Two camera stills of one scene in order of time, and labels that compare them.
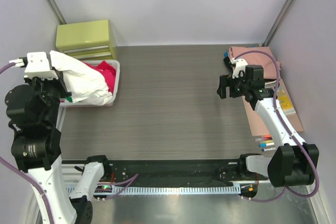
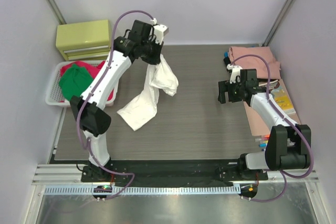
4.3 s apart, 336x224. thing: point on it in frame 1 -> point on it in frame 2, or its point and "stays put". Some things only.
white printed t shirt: x=86 y=83 -> x=145 y=104
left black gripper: x=61 y=84 -> x=153 y=56
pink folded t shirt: x=258 y=59 stays put
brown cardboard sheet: x=256 y=126 stays put
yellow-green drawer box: x=91 y=40 stays put
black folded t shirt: x=228 y=65 stays put
